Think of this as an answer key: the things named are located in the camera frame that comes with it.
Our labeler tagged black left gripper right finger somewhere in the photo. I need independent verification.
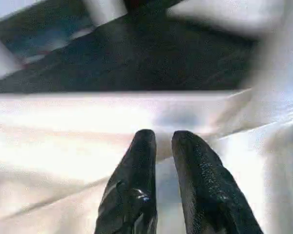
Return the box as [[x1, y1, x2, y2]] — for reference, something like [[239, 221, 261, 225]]
[[171, 130, 264, 234]]

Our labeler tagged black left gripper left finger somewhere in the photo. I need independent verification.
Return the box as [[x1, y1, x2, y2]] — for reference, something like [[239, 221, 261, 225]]
[[94, 129, 158, 234]]

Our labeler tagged white plastic table top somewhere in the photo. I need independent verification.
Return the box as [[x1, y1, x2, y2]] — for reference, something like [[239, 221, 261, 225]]
[[0, 31, 293, 234]]

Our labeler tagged black work mat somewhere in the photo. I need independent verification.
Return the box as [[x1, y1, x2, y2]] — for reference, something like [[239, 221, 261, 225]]
[[0, 12, 259, 95]]

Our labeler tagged white glass-door cabinet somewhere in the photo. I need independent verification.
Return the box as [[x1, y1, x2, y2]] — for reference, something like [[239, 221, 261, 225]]
[[0, 0, 127, 83]]

